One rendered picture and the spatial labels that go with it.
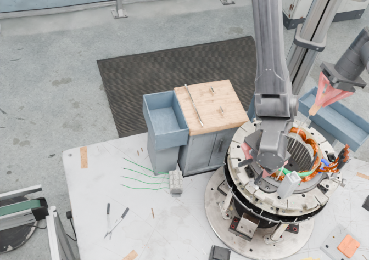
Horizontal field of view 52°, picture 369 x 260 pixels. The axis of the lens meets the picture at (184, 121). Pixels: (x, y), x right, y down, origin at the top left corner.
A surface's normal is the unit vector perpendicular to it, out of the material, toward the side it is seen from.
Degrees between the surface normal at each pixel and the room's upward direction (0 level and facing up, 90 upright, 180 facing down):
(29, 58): 0
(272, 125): 22
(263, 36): 76
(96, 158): 0
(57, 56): 0
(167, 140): 90
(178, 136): 90
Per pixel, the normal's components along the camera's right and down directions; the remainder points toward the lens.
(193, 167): 0.29, 0.76
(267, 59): -0.36, 0.52
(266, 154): -0.30, 0.73
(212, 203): 0.10, -0.62
